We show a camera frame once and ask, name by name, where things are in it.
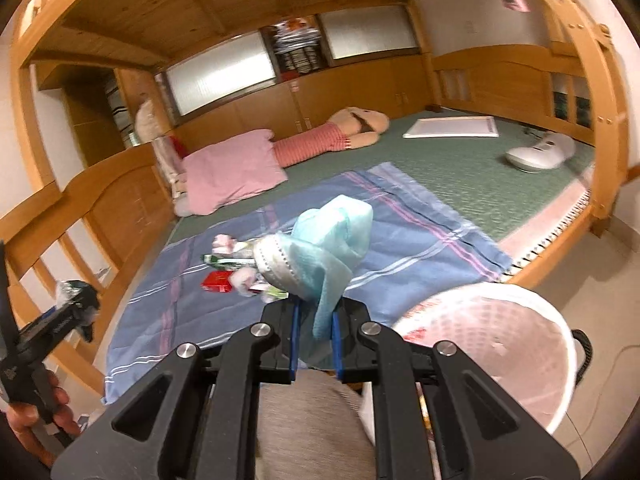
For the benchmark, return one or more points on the blue plaid blanket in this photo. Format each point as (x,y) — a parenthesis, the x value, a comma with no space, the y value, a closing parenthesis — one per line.
(400,250)

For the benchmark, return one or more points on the person's grey trouser leg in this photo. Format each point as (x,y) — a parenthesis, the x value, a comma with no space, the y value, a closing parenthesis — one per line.
(305,425)

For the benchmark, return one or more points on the pink pillow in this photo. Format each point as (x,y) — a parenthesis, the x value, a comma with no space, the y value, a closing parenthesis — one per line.
(230,175)

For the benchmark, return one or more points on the small green wrapper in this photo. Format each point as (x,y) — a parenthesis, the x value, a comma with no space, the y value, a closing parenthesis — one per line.
(272,294)

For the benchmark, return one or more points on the white plastic basket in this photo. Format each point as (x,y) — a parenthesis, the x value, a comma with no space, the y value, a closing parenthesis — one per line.
(500,350)

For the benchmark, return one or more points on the plush doll in striped shirt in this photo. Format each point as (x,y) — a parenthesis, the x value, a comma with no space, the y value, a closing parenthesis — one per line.
(310,142)

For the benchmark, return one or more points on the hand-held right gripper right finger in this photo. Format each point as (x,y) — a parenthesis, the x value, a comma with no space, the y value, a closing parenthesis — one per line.
(337,345)

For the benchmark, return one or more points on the light blue quilted cloth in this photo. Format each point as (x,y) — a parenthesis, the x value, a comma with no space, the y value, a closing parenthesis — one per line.
(330,245)

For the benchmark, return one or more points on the green and white wrapper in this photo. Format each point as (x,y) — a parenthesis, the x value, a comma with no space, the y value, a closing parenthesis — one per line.
(225,260)

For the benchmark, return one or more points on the shelf of books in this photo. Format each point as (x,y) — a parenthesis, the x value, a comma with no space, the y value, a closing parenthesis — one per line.
(297,47)

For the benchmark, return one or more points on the pile of white cloths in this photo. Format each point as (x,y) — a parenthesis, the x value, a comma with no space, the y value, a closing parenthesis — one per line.
(167,170)

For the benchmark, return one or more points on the small red box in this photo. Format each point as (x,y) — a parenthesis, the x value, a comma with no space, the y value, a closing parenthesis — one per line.
(216,281)

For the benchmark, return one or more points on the white framed board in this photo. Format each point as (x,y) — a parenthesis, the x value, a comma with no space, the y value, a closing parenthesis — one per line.
(450,127)

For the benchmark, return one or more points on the white plush toy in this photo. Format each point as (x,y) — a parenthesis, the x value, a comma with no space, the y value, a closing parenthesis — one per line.
(147,120)

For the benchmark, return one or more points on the small red cloth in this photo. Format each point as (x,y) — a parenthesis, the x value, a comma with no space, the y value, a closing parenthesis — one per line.
(177,146)

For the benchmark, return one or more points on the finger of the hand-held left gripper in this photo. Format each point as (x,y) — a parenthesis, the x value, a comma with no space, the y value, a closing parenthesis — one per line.
(80,310)

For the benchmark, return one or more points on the frosted glass window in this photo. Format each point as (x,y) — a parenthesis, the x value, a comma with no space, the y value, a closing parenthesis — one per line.
(367,32)
(220,72)

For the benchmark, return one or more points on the green bed mat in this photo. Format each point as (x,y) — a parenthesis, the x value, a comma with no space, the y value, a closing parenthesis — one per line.
(450,175)

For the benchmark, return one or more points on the person's left hand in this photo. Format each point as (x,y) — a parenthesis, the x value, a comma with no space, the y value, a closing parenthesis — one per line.
(60,412)

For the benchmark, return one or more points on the white handheld vacuum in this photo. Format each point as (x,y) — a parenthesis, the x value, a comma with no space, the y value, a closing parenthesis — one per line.
(540,152)

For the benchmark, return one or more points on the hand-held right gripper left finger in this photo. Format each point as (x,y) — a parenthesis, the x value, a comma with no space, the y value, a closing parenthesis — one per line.
(295,345)

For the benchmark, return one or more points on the wooden bunk bed frame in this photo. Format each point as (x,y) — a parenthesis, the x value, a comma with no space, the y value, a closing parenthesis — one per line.
(125,10)

